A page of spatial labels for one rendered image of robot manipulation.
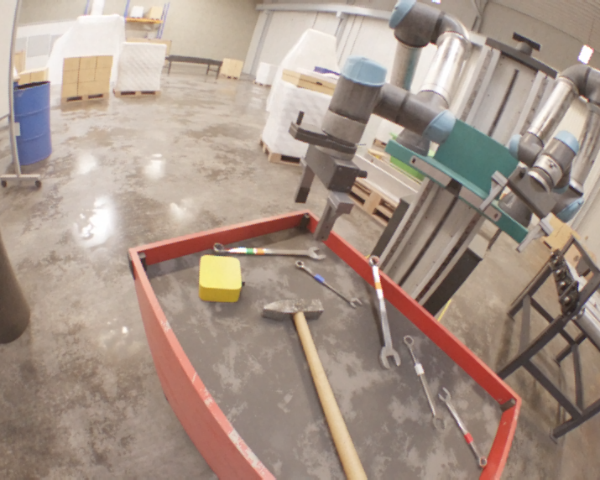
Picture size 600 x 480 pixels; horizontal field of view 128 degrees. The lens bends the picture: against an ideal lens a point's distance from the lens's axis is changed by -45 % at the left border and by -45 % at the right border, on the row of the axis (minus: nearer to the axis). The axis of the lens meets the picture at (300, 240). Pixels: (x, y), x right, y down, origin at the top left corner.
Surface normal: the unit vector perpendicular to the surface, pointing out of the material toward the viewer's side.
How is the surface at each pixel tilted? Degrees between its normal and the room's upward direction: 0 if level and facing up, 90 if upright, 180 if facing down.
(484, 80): 90
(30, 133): 90
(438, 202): 90
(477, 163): 90
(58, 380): 0
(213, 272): 0
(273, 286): 0
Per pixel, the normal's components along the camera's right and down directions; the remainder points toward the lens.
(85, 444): 0.29, -0.77
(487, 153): -0.69, 0.23
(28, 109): 0.74, 0.56
